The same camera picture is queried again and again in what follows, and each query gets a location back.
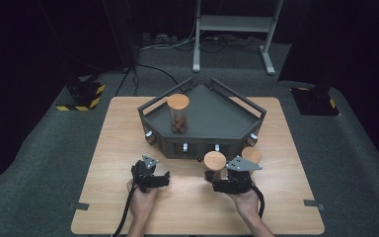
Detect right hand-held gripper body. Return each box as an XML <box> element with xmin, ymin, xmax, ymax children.
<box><xmin>212</xmin><ymin>155</ymin><xmax>264</xmax><ymax>196</ymax></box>

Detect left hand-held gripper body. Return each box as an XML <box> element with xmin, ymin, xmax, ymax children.
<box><xmin>130</xmin><ymin>154</ymin><xmax>160</xmax><ymax>194</ymax></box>

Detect glass jar red contents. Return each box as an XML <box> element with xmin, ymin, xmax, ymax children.
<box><xmin>203</xmin><ymin>150</ymin><xmax>228</xmax><ymax>183</ymax></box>

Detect glass jar wooden lid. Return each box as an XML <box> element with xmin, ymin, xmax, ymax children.
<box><xmin>241</xmin><ymin>146</ymin><xmax>264</xmax><ymax>176</ymax></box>

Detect dark grey corner shelf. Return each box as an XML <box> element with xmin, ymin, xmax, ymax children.
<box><xmin>137</xmin><ymin>77</ymin><xmax>267</xmax><ymax>162</ymax></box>

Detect tall glass jar brown nuts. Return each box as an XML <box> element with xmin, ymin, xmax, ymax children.
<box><xmin>166</xmin><ymin>93</ymin><xmax>190</xmax><ymax>134</ymax></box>

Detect person's right hand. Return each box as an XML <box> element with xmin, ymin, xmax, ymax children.
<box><xmin>226</xmin><ymin>190</ymin><xmax>262</xmax><ymax>220</ymax></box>

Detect person's left hand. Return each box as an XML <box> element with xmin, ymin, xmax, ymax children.
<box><xmin>125</xmin><ymin>180</ymin><xmax>161</xmax><ymax>225</ymax></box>

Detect grey tape piece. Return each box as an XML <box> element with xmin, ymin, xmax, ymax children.
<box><xmin>303</xmin><ymin>198</ymin><xmax>326</xmax><ymax>212</ymax></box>
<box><xmin>68</xmin><ymin>201</ymin><xmax>91</xmax><ymax>211</ymax></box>

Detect black base striped yellow edge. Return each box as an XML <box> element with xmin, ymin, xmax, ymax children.
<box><xmin>290</xmin><ymin>86</ymin><xmax>341</xmax><ymax>117</ymax></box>
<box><xmin>55</xmin><ymin>74</ymin><xmax>107</xmax><ymax>113</ymax></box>

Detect black power strip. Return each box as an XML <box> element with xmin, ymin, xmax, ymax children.
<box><xmin>140</xmin><ymin>32</ymin><xmax>180</xmax><ymax>45</ymax></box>

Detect grey metal stand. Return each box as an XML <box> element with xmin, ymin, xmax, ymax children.
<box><xmin>191</xmin><ymin>0</ymin><xmax>284</xmax><ymax>76</ymax></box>

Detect right hand-held gripper black cable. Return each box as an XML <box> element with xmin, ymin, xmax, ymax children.
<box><xmin>250</xmin><ymin>185</ymin><xmax>266</xmax><ymax>220</ymax></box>

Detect hand-held gripper black cable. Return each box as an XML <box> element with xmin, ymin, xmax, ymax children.
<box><xmin>250</xmin><ymin>185</ymin><xmax>266</xmax><ymax>220</ymax></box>
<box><xmin>113</xmin><ymin>183</ymin><xmax>138</xmax><ymax>237</ymax></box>

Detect left hand-held gripper black cable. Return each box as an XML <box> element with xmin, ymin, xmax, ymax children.
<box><xmin>113</xmin><ymin>183</ymin><xmax>138</xmax><ymax>237</ymax></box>

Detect black floor cable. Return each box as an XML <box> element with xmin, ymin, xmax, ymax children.
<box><xmin>114</xmin><ymin>63</ymin><xmax>184</xmax><ymax>97</ymax></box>

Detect tangled black floor cables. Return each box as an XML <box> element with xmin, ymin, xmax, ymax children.
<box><xmin>199</xmin><ymin>34</ymin><xmax>265</xmax><ymax>54</ymax></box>

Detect white floor cable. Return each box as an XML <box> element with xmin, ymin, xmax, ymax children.
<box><xmin>139</xmin><ymin>16</ymin><xmax>199</xmax><ymax>52</ymax></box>

